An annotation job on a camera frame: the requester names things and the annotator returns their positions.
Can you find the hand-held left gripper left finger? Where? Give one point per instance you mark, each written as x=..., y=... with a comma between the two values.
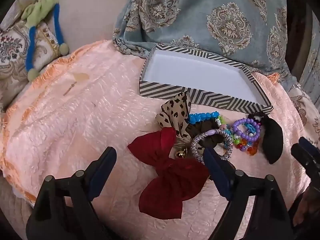
x=102, y=166

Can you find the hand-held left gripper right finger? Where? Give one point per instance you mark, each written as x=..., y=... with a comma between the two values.
x=215, y=166

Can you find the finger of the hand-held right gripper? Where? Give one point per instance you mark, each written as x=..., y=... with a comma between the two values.
x=306, y=152

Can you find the dark scrunchie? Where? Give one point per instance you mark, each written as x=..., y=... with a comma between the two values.
x=200, y=129

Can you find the red fabric hair bow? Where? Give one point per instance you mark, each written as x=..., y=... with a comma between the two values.
x=172, y=175

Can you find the leopard print bow with bell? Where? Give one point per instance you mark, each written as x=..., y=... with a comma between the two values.
x=175, y=110

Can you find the striped cardboard box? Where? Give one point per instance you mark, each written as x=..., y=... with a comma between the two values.
x=195, y=70

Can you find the person's right hand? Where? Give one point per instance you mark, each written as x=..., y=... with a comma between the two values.
x=305, y=205

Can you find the peach textured blanket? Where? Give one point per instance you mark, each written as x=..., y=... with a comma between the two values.
x=75, y=130

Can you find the light floral cloth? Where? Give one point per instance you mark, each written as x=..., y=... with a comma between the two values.
x=310, y=97

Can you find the gold drop earring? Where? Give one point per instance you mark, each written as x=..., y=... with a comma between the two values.
x=68, y=90

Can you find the tan paper scrap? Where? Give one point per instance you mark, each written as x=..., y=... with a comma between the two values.
x=80, y=77

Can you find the floral embroidered cushion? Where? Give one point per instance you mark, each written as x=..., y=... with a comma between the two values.
x=12, y=47

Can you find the blue patterned cushion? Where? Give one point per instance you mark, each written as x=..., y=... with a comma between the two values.
x=225, y=10

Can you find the beige sofa cushion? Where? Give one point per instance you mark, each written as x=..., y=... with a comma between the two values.
x=87, y=10

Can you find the green blue plush toy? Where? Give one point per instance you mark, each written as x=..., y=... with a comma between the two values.
x=40, y=15

